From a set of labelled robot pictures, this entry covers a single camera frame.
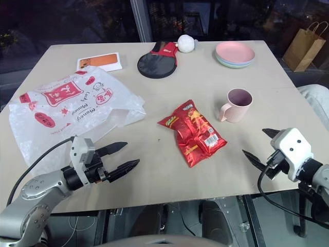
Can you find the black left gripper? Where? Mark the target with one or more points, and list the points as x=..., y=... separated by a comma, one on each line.
x=96, y=172

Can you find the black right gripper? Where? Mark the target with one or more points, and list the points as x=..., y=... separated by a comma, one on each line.
x=276, y=167

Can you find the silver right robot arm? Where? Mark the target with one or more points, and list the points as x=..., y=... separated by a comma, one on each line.
x=320, y=177

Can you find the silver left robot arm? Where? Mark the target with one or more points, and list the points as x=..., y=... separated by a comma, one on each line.
x=38, y=190

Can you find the pink plastic mug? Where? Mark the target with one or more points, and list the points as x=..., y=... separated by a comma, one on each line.
x=237, y=108

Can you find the red snack packet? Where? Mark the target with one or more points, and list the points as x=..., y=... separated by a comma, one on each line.
x=195, y=132

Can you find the light grey padded object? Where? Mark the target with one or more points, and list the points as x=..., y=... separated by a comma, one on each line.
x=317, y=100

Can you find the white red-printed plastic bag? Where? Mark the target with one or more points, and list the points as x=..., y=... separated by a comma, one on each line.
x=64, y=108

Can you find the light green plastic plate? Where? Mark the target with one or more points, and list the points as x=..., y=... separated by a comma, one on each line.
x=231, y=66

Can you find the dark rounded shape under table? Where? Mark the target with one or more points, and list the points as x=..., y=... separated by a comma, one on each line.
x=216, y=221

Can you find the light blue plastic plate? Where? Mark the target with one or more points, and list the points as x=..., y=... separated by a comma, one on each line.
x=218, y=59

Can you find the white box with orange picture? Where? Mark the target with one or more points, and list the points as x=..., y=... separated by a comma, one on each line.
x=99, y=61

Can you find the pink plastic plate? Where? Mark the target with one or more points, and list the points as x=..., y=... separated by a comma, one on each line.
x=235, y=50

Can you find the black red paddle cover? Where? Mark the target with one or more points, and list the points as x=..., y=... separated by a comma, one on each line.
x=156, y=63

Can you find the brown paper bag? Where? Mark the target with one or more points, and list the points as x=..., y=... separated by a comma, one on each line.
x=303, y=51

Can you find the small grey blue object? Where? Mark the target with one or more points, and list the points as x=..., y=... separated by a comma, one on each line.
x=196, y=43

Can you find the white fluffy ball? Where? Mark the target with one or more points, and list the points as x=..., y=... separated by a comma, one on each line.
x=186, y=43

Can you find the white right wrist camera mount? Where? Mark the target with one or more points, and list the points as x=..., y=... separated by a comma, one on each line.
x=293, y=146

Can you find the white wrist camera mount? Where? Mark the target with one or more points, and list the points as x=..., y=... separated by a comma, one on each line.
x=79, y=154
x=293, y=146

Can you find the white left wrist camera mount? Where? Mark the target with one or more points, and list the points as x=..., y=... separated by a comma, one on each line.
x=79, y=154

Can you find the metal table frame leg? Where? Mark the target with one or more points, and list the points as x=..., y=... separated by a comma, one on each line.
x=253, y=221

